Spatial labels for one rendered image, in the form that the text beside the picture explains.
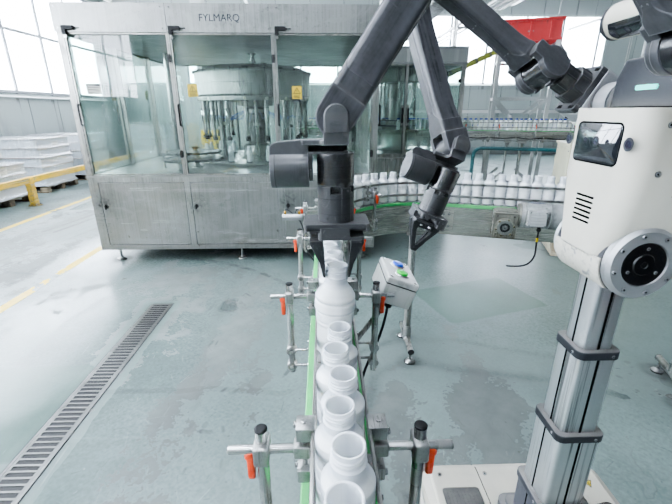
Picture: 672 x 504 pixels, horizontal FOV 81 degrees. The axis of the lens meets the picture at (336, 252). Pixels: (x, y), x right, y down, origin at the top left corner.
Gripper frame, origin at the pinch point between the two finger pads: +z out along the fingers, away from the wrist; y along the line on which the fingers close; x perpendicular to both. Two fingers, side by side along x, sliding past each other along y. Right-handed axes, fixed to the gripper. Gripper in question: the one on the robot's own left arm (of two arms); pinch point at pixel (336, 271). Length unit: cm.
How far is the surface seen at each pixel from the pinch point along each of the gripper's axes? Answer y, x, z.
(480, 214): 85, 149, 29
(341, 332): 0.4, -7.7, 7.1
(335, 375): -0.8, -16.6, 8.4
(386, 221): 33, 155, 34
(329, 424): -1.8, -25.0, 8.7
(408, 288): 17.8, 23.8, 14.6
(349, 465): 0.1, -31.5, 7.8
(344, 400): 0.1, -22.3, 7.7
